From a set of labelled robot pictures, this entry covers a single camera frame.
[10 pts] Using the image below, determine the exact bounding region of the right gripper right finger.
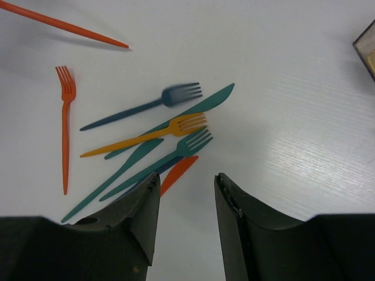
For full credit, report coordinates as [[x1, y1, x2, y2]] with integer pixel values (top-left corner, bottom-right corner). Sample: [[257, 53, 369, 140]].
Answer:
[[214, 173, 374, 280]]

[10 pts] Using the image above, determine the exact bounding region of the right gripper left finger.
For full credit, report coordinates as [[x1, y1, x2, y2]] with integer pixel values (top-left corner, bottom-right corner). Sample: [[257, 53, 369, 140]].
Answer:
[[1, 173, 161, 280]]

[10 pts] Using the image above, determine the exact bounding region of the teal fork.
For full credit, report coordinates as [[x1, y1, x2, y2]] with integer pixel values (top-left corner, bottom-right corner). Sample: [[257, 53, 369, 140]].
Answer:
[[99, 128, 213, 202]]

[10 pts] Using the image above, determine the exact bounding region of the yellow fork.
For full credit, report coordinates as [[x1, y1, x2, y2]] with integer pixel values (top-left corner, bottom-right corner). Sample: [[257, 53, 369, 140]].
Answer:
[[80, 112, 207, 158]]

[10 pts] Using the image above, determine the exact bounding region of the dark blue fork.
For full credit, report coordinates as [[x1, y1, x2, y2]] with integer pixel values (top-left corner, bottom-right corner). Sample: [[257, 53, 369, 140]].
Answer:
[[80, 82, 202, 131]]

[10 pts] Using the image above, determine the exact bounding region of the orange-red fork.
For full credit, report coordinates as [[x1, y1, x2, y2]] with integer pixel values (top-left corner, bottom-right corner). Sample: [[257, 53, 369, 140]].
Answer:
[[55, 66, 76, 195]]

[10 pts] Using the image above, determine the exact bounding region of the dark blue knife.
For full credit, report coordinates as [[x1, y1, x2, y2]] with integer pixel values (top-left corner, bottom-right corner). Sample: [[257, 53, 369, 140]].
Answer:
[[117, 156, 183, 200]]

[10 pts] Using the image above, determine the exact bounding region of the orange-red knife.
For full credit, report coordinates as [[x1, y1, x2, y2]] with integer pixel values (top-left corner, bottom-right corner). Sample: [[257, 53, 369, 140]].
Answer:
[[161, 155, 199, 196]]

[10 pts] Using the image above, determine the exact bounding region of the orange-red stick handle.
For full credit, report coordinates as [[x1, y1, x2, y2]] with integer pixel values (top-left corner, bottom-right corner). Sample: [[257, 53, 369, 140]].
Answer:
[[1, 1, 129, 49]]

